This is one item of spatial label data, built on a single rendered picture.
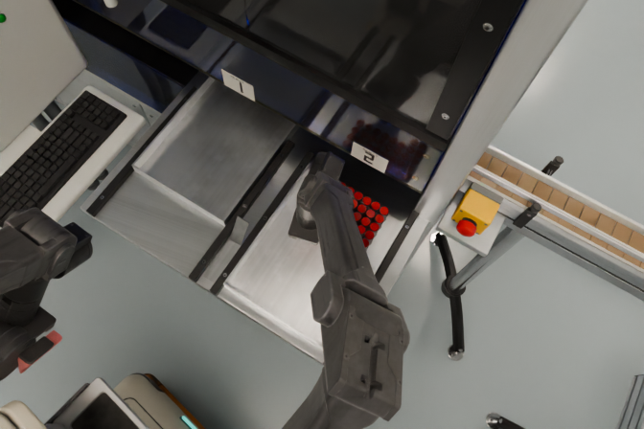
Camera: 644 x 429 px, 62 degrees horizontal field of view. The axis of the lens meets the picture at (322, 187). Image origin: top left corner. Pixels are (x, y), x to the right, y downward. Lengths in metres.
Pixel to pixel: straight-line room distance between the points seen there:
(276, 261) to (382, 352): 0.65
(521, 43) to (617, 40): 2.34
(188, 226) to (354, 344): 0.76
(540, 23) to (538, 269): 1.69
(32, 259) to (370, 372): 0.43
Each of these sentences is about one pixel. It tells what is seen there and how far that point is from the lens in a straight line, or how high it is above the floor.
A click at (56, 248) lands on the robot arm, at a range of 0.78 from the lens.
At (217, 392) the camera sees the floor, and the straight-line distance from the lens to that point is 2.07.
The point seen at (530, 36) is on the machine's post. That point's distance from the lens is 0.75.
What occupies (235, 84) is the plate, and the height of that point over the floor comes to 1.02.
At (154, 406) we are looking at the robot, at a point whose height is 0.28.
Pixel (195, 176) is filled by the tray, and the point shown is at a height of 0.88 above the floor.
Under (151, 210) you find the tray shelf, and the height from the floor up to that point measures 0.88.
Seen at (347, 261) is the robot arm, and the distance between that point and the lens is 0.69.
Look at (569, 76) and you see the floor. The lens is 2.83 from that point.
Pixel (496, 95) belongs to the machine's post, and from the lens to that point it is 0.84.
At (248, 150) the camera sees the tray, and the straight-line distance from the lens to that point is 1.32.
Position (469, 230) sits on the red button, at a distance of 1.15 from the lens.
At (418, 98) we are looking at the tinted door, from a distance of 0.94.
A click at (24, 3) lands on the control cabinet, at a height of 1.10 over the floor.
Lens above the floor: 2.05
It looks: 66 degrees down
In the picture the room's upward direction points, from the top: 6 degrees clockwise
